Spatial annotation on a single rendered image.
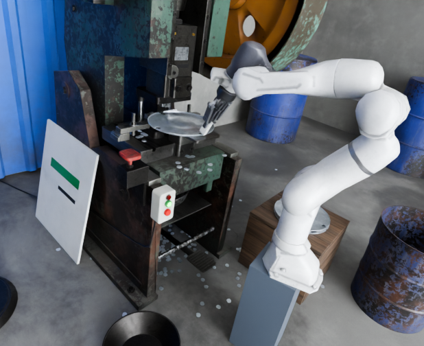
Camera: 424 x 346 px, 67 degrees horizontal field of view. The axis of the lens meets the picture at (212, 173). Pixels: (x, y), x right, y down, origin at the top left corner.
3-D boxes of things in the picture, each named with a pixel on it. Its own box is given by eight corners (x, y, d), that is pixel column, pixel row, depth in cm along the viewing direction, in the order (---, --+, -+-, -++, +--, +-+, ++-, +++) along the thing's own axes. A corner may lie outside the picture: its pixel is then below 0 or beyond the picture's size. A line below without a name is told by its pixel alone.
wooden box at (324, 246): (329, 268, 189) (350, 220, 172) (300, 305, 162) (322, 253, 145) (272, 233, 210) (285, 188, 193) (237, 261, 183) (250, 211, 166)
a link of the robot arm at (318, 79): (347, 58, 95) (256, 62, 114) (324, 62, 82) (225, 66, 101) (345, 95, 99) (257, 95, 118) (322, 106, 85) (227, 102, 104)
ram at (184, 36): (197, 97, 141) (206, 23, 127) (170, 101, 131) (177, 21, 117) (171, 86, 151) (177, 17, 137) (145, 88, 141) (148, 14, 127)
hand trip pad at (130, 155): (142, 173, 118) (143, 154, 114) (127, 178, 114) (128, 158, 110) (131, 165, 122) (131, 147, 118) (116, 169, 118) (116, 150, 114)
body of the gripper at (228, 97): (228, 95, 114) (217, 114, 120) (243, 93, 120) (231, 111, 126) (216, 81, 116) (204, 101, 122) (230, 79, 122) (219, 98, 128)
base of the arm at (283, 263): (327, 269, 122) (339, 241, 115) (312, 301, 107) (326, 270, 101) (274, 242, 131) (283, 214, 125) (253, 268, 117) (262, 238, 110)
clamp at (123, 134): (151, 134, 145) (152, 112, 140) (118, 142, 133) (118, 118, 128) (143, 130, 148) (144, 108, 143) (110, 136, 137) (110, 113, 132)
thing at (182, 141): (216, 162, 143) (221, 134, 136) (193, 169, 133) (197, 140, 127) (179, 141, 157) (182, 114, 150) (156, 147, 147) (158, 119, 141)
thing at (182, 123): (184, 109, 159) (184, 107, 159) (227, 130, 143) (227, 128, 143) (134, 117, 140) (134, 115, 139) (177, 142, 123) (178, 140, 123)
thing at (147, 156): (215, 143, 162) (217, 132, 159) (140, 165, 131) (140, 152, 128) (176, 123, 179) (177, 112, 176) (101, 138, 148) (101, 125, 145)
